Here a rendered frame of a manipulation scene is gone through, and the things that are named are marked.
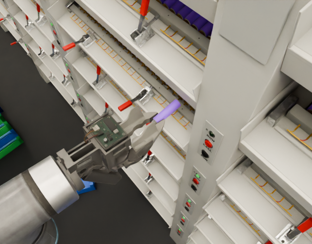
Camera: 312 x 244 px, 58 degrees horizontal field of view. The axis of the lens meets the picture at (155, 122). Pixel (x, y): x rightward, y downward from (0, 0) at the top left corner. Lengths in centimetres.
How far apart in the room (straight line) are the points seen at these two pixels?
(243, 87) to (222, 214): 48
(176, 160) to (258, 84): 52
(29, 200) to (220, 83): 33
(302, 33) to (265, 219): 40
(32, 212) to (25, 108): 159
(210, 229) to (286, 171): 57
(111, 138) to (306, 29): 32
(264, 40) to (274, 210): 39
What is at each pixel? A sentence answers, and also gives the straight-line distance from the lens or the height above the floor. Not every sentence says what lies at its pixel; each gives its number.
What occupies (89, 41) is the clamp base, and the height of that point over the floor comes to 95.
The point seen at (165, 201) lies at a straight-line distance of 119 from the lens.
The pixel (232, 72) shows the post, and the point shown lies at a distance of 38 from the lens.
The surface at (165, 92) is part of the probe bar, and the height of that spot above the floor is 97.
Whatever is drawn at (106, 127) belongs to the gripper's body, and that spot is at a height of 109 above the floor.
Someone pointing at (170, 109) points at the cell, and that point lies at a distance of 58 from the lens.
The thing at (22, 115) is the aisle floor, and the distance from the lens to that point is 201.
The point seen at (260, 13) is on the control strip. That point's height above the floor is 133.
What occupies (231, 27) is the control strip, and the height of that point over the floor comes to 130.
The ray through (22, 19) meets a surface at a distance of 172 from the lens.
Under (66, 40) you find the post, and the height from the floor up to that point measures 84.
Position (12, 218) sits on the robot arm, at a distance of 48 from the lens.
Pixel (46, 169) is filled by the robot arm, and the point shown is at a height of 109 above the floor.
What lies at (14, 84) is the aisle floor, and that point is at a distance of 221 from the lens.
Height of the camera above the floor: 151
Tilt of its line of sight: 57 degrees down
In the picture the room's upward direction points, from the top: straight up
